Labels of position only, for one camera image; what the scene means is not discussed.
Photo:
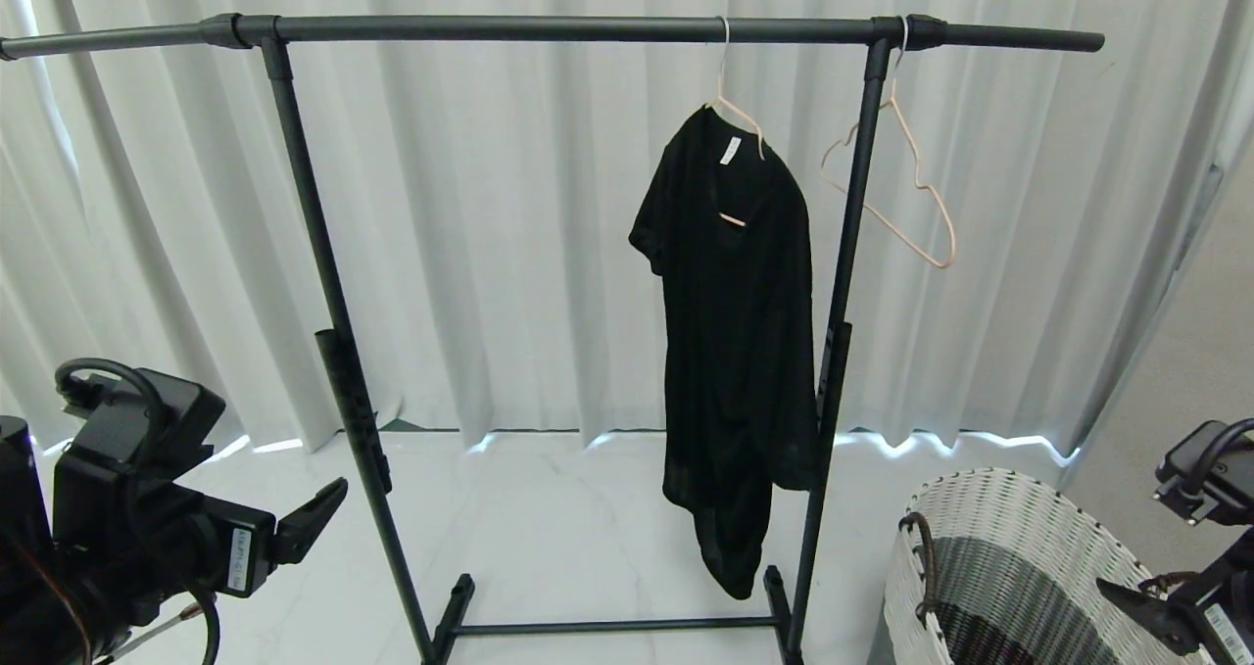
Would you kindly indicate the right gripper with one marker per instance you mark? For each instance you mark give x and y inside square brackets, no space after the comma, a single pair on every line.
[1229,606]

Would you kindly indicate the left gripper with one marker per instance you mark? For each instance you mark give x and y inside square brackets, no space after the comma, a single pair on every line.
[196,557]

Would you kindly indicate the pink clothes hanger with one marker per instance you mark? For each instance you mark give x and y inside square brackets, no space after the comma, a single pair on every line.
[732,220]
[945,259]

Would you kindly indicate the black garment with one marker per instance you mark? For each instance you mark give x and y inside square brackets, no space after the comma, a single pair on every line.
[735,352]

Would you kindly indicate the white laundry basket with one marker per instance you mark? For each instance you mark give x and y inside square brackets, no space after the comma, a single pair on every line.
[980,508]

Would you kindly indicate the black clothes rack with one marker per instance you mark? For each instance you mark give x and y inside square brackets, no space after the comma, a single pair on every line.
[588,28]

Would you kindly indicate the white curtain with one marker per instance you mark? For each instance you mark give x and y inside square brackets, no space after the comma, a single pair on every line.
[490,254]

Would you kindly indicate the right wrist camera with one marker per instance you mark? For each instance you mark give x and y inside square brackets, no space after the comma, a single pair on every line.
[1205,479]

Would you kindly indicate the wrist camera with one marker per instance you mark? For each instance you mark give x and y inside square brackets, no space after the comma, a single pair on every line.
[1205,479]
[147,420]

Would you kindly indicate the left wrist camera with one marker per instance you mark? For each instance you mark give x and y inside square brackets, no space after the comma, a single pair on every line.
[147,420]

